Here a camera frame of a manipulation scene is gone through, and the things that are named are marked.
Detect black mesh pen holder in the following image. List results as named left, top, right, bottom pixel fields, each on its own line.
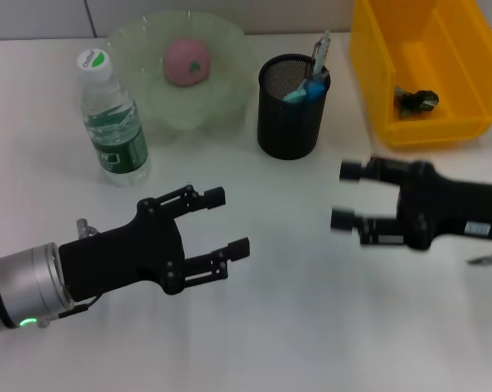
left=257, top=53, right=333, bottom=161

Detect silver ballpoint pen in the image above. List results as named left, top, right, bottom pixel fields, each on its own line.
left=310, top=28, right=333, bottom=79

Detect clear plastic water bottle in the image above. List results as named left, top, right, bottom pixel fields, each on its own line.
left=74, top=47, right=152, bottom=185

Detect pink toy peach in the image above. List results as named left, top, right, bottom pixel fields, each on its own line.
left=162, top=35, right=212, bottom=87

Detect translucent green fruit plate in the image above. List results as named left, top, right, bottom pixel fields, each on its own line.
left=105, top=11, right=258, bottom=144

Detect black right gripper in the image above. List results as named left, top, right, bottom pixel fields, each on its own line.
left=329, top=156, right=492, bottom=251

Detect yellow plastic bin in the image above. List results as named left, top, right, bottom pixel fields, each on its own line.
left=348, top=0, right=492, bottom=150

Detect left gripper cable with plug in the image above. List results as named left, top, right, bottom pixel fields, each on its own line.
left=36, top=217, right=105, bottom=330

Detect blue scissors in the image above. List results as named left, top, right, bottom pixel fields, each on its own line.
left=282, top=78, right=329, bottom=104

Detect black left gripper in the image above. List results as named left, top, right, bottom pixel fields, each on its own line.
left=57, top=184, right=252, bottom=304

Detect green plastic wrapper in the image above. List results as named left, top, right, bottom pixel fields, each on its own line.
left=393, top=85, right=441, bottom=120

